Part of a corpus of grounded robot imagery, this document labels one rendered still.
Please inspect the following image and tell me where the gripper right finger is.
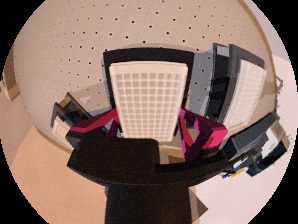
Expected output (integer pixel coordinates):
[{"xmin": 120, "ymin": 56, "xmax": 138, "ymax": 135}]
[{"xmin": 177, "ymin": 107, "xmax": 228, "ymax": 162}]

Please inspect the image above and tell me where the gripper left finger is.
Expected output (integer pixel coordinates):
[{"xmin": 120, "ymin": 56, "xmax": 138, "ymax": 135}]
[{"xmin": 69, "ymin": 107, "xmax": 119, "ymax": 137}]

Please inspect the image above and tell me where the white well plate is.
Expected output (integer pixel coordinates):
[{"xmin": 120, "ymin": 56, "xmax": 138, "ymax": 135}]
[
  {"xmin": 223, "ymin": 59, "xmax": 266, "ymax": 131},
  {"xmin": 53, "ymin": 116, "xmax": 74, "ymax": 149},
  {"xmin": 109, "ymin": 61, "xmax": 188, "ymax": 142}
]

